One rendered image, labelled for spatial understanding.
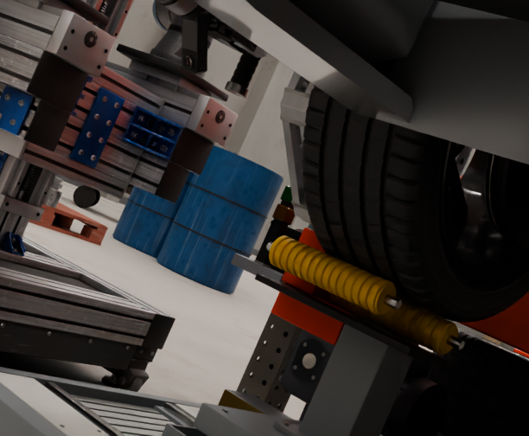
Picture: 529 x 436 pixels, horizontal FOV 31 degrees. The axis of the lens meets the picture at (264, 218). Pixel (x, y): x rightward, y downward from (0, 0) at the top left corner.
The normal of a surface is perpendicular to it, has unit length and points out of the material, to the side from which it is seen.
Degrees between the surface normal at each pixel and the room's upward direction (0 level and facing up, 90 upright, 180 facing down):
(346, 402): 90
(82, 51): 90
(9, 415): 90
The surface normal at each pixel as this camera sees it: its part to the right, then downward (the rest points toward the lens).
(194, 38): -0.72, 0.25
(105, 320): 0.77, 0.33
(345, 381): -0.58, -0.27
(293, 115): -0.70, 0.46
